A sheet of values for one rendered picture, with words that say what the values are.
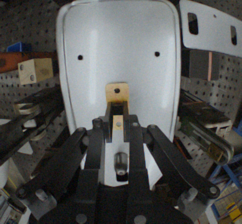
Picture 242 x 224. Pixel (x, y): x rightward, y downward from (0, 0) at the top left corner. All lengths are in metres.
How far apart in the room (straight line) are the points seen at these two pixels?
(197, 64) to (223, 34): 0.10
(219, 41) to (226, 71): 0.47
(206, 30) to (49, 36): 0.56
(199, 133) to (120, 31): 0.23
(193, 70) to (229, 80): 0.53
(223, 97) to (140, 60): 0.63
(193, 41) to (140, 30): 0.10
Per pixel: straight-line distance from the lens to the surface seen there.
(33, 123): 0.22
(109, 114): 0.16
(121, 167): 0.26
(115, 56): 0.21
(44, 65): 0.21
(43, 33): 0.63
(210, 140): 0.24
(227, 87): 0.79
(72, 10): 0.25
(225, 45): 0.31
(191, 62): 0.27
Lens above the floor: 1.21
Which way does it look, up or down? 70 degrees down
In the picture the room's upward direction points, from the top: 179 degrees counter-clockwise
